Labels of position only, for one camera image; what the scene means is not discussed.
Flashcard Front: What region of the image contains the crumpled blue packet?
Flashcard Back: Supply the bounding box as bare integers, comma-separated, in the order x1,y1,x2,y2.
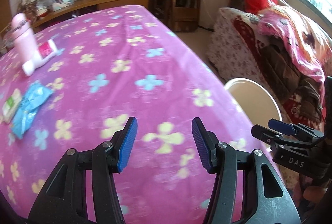
10,81,54,140

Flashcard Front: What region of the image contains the pink bottle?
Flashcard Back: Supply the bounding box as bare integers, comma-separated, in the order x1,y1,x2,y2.
11,13,36,62

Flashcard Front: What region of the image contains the pink printed blanket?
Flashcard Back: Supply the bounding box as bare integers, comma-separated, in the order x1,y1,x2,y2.
259,5,332,84

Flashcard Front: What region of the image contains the person's right hand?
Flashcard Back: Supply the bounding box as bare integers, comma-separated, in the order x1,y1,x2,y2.
303,186,328,202

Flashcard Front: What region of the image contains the pink floral blanket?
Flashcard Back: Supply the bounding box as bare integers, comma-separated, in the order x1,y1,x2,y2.
0,5,286,224

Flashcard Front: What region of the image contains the red plastic bag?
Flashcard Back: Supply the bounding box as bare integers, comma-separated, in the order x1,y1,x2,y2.
242,0,278,15

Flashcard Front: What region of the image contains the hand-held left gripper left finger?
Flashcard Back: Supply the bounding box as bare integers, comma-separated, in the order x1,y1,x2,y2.
27,116,138,224

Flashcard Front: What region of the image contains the sofa with floral cover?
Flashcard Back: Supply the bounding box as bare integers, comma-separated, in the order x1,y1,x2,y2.
207,7,332,188

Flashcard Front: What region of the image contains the brown coat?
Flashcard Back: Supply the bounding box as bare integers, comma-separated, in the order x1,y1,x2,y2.
259,40,325,124

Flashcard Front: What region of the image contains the long wooden cabinet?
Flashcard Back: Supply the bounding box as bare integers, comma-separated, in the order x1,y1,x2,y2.
26,0,152,30

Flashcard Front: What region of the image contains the pink white tube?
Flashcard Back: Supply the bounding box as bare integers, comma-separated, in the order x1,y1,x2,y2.
22,40,58,77

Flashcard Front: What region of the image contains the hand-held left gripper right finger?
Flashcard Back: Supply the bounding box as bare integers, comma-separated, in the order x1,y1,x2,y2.
191,117,301,224

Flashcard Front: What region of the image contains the small white green carton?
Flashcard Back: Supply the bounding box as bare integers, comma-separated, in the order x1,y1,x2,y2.
2,89,23,124

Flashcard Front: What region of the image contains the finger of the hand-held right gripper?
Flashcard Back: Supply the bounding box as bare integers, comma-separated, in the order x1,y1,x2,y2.
268,119,299,136
251,124,285,148

